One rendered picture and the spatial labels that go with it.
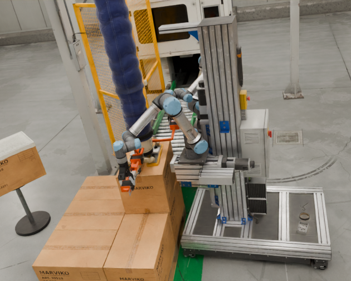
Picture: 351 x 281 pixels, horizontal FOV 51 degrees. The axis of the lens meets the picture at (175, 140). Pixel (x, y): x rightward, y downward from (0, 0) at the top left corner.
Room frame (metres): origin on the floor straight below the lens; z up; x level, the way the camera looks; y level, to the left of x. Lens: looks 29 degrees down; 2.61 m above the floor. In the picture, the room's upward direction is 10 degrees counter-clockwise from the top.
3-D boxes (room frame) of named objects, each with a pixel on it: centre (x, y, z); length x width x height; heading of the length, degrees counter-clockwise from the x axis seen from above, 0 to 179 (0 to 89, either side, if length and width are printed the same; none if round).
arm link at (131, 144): (2.29, 0.31, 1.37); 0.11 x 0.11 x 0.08; 17
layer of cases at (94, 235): (2.59, 0.66, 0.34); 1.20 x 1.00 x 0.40; 166
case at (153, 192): (2.81, 0.30, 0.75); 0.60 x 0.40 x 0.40; 169
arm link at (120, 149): (2.24, 0.40, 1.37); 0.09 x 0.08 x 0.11; 107
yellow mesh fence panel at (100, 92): (4.33, 0.65, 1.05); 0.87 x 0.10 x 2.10; 38
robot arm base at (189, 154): (2.54, -0.13, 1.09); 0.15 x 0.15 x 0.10
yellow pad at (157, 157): (2.80, 0.20, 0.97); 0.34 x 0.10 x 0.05; 169
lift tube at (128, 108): (2.81, 0.29, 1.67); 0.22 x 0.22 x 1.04
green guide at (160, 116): (4.72, 0.08, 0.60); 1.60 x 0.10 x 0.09; 166
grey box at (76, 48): (4.12, 0.90, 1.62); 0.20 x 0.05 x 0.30; 166
